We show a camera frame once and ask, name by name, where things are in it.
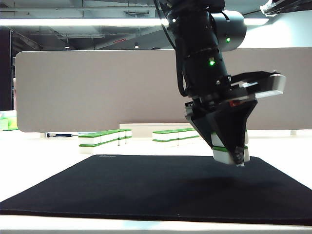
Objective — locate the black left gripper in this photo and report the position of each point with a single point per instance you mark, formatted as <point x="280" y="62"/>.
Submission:
<point x="214" y="104"/>

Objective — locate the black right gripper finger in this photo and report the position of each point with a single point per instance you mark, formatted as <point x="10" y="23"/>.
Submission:
<point x="270" y="11"/>
<point x="287" y="2"/>

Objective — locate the white divider foot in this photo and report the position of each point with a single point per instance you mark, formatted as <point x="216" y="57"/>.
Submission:
<point x="41" y="135"/>
<point x="293" y="132"/>

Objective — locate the black mouse mat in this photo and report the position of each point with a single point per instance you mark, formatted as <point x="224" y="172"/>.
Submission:
<point x="122" y="185"/>

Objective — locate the black ceiling spotlight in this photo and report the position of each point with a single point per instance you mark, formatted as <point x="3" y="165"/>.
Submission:
<point x="136" y="45"/>

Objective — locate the beige desk divider panel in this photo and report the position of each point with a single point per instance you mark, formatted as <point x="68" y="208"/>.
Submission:
<point x="97" y="92"/>

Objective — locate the red ceiling sign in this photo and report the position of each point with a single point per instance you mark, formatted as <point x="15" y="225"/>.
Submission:
<point x="120" y="41"/>

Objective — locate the black screwdriver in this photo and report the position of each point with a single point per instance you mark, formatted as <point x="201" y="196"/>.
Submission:
<point x="61" y="135"/>

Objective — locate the long ceiling light strip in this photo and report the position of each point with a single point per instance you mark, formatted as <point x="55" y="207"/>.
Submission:
<point x="73" y="22"/>

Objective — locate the green white storage box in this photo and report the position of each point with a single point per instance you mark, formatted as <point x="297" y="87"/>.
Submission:
<point x="11" y="124"/>

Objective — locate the black monitor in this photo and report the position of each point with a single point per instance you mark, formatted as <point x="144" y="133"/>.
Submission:
<point x="5" y="73"/>

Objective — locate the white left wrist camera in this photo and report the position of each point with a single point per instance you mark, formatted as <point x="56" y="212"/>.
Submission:
<point x="275" y="84"/>

